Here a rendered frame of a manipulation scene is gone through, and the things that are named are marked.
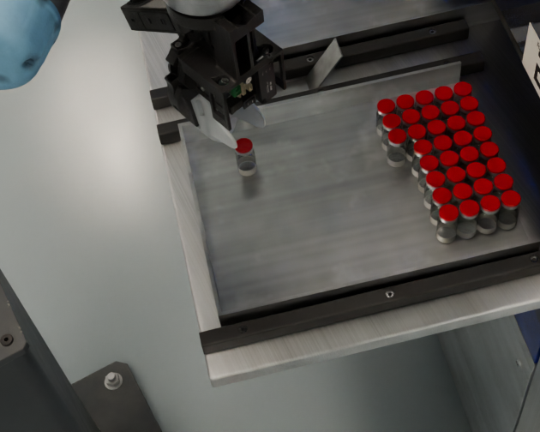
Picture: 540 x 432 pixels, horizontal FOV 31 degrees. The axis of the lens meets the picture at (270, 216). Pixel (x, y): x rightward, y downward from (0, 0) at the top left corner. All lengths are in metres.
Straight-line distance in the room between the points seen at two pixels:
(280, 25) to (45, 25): 0.63
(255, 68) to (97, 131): 1.55
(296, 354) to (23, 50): 0.47
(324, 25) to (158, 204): 1.03
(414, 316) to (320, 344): 0.10
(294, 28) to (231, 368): 0.47
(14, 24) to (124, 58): 1.86
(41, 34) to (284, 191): 0.49
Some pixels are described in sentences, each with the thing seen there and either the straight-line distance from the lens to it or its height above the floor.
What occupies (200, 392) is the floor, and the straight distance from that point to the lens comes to 1.98.
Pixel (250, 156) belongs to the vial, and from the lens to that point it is 1.10.
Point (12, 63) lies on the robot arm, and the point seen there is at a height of 1.32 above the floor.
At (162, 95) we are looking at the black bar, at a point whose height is 0.90.
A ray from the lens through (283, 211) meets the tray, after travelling 1.10.
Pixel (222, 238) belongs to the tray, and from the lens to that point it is 1.08.
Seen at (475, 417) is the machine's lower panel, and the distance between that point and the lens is 1.77.
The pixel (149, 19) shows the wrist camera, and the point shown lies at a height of 1.16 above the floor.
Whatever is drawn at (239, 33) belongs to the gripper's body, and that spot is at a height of 1.21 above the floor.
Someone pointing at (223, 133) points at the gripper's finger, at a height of 1.06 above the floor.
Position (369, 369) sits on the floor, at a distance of 1.97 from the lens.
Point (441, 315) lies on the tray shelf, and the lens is 1.03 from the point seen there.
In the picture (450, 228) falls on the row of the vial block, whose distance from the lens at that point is 1.05.
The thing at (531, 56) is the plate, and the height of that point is 1.02.
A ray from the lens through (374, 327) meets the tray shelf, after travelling 1.02.
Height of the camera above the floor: 1.79
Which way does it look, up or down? 56 degrees down
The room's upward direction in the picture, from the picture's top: 9 degrees counter-clockwise
